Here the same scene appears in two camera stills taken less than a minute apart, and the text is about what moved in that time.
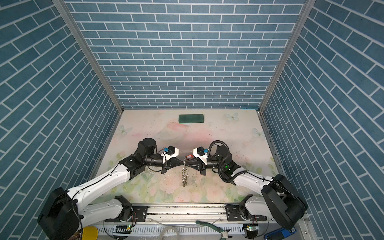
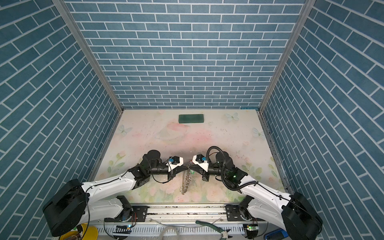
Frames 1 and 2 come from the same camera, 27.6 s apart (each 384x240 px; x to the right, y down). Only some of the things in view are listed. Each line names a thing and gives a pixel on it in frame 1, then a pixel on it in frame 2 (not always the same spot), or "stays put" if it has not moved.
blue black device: x=279 y=234 stays put
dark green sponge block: x=191 y=118 stays put
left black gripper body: x=165 y=166 → x=171 y=175
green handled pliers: x=224 y=232 stays put
